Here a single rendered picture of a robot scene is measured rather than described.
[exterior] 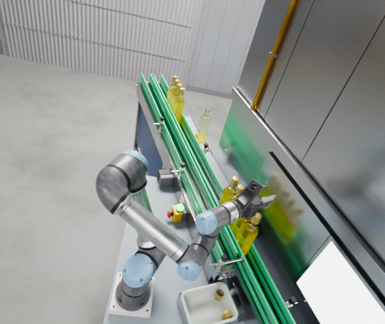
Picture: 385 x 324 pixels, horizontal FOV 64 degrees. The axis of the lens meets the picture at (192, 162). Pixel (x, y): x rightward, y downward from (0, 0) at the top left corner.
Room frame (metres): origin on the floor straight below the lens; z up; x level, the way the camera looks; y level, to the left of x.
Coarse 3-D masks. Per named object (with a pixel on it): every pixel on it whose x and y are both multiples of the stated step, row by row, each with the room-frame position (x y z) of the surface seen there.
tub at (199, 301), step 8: (200, 288) 0.73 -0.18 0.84; (208, 288) 0.74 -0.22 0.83; (216, 288) 0.76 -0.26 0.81; (224, 288) 0.76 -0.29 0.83; (184, 296) 0.69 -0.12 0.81; (192, 296) 0.71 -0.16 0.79; (200, 296) 0.73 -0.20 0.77; (208, 296) 0.74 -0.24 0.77; (224, 296) 0.74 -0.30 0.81; (184, 304) 0.64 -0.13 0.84; (192, 304) 0.68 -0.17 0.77; (200, 304) 0.69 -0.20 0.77; (208, 304) 0.70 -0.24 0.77; (216, 304) 0.71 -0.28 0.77; (224, 304) 0.72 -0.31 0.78; (232, 304) 0.69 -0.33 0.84; (192, 312) 0.65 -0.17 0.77; (200, 312) 0.66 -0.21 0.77; (208, 312) 0.66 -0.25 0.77; (216, 312) 0.67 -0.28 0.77; (232, 312) 0.67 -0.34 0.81; (192, 320) 0.61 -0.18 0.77; (200, 320) 0.62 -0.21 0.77; (208, 320) 0.63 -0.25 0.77; (216, 320) 0.64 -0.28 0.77; (224, 320) 0.62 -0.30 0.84; (232, 320) 0.63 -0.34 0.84
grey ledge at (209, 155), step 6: (192, 120) 2.00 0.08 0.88; (192, 126) 1.92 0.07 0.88; (210, 156) 1.63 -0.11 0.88; (210, 162) 1.57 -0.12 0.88; (216, 162) 1.58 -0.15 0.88; (216, 168) 1.52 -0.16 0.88; (216, 174) 1.46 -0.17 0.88; (222, 174) 1.48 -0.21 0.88; (222, 180) 1.43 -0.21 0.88; (222, 186) 1.37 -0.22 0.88
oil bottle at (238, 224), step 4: (236, 220) 1.00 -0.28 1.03; (240, 220) 0.98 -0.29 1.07; (244, 220) 0.97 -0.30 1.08; (248, 220) 0.97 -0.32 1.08; (236, 224) 0.99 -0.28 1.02; (240, 224) 0.97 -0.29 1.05; (232, 228) 1.00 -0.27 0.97; (236, 228) 0.98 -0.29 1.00; (240, 228) 0.96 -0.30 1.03; (236, 232) 0.97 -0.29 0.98; (236, 236) 0.96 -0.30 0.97
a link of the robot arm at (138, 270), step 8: (136, 256) 0.69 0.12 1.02; (144, 256) 0.70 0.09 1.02; (128, 264) 0.65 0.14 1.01; (136, 264) 0.66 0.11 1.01; (144, 264) 0.67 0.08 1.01; (152, 264) 0.68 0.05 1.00; (128, 272) 0.62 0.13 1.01; (136, 272) 0.63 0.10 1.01; (144, 272) 0.64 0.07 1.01; (152, 272) 0.66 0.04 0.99; (128, 280) 0.60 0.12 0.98; (136, 280) 0.60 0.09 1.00; (144, 280) 0.61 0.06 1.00; (128, 288) 0.60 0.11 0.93; (136, 288) 0.60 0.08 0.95; (144, 288) 0.62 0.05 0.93
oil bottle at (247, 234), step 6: (246, 228) 0.93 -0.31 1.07; (252, 228) 0.93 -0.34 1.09; (240, 234) 0.94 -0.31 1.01; (246, 234) 0.92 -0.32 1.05; (252, 234) 0.92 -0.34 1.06; (240, 240) 0.93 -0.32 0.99; (246, 240) 0.91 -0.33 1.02; (252, 240) 0.93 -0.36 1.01; (240, 246) 0.91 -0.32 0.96; (246, 246) 0.92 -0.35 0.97; (246, 252) 0.93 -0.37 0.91
